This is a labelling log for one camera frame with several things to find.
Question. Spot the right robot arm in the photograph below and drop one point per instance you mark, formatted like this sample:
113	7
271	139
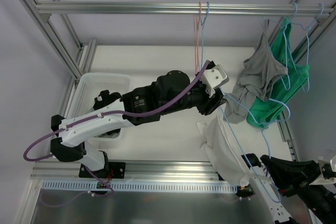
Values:
317	198

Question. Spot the aluminium hanging rail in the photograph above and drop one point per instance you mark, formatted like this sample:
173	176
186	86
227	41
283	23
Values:
319	10

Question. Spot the black tank top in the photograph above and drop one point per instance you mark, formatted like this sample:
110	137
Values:
103	99

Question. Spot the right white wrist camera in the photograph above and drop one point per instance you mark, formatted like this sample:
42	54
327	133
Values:
326	164

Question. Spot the white tank top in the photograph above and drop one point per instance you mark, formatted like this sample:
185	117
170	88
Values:
223	152

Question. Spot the aluminium frame posts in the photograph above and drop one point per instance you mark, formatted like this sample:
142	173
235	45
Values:
85	53

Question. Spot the green tank top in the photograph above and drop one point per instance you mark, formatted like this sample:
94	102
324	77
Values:
267	111

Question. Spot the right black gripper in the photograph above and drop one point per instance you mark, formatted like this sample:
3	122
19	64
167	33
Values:
293	176

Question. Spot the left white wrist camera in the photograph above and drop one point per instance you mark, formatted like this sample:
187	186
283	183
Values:
213	78

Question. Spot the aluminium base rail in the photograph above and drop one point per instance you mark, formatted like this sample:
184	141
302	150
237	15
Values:
152	171

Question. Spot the white plastic basket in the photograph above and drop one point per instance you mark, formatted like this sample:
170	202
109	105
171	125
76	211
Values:
88	88

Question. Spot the white slotted cable duct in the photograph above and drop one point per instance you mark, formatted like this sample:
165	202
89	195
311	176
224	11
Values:
140	186

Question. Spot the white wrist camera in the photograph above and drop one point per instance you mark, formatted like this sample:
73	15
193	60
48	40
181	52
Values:
213	78
326	164

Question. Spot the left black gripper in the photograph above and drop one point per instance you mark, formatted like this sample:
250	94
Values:
212	102

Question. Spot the dark grey tank top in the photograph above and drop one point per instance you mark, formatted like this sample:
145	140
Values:
255	81

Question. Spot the pink hanger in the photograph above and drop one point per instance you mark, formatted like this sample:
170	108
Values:
196	26

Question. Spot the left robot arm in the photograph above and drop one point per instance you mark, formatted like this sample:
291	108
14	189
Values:
170	93

